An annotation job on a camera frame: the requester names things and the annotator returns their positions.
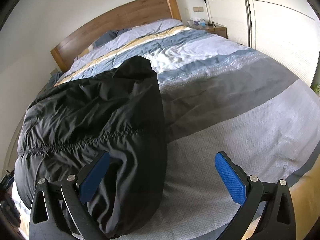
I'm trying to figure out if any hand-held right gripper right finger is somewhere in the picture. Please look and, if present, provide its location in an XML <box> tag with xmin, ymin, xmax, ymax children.
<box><xmin>214</xmin><ymin>151</ymin><xmax>297</xmax><ymax>240</ymax></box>

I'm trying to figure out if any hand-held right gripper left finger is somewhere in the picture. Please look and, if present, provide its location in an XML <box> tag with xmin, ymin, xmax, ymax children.
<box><xmin>29</xmin><ymin>150</ymin><xmax>112</xmax><ymax>240</ymax></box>

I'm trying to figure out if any black puffer jacket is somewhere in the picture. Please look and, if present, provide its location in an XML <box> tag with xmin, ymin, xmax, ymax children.
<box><xmin>14</xmin><ymin>56</ymin><xmax>167</xmax><ymax>239</ymax></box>

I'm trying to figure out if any striped duvet cover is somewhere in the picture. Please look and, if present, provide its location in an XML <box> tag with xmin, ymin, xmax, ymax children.
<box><xmin>15</xmin><ymin>24</ymin><xmax>320</xmax><ymax>240</ymax></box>

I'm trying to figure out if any dark object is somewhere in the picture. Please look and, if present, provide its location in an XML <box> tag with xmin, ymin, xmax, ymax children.
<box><xmin>0</xmin><ymin>170</ymin><xmax>21</xmax><ymax>230</ymax></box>

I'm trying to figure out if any folded blue cloth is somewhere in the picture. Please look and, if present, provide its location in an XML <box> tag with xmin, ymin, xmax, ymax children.
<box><xmin>49</xmin><ymin>71</ymin><xmax>63</xmax><ymax>85</ymax></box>

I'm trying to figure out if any grey blue pillow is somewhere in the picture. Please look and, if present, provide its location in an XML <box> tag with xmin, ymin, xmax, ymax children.
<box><xmin>92</xmin><ymin>29</ymin><xmax>133</xmax><ymax>48</ymax></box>

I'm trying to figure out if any wooden nightstand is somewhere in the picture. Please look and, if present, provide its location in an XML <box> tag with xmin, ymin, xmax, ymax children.
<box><xmin>197</xmin><ymin>25</ymin><xmax>228</xmax><ymax>39</ymax></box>

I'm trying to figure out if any lavender pillow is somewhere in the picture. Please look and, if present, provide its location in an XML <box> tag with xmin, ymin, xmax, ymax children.
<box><xmin>115</xmin><ymin>19</ymin><xmax>184</xmax><ymax>43</ymax></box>

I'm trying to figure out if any wooden headboard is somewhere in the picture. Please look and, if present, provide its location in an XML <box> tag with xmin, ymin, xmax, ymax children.
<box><xmin>50</xmin><ymin>0</ymin><xmax>182</xmax><ymax>72</ymax></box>

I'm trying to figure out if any white wardrobe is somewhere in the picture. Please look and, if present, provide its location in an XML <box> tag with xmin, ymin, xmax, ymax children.
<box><xmin>200</xmin><ymin>0</ymin><xmax>320</xmax><ymax>88</ymax></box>

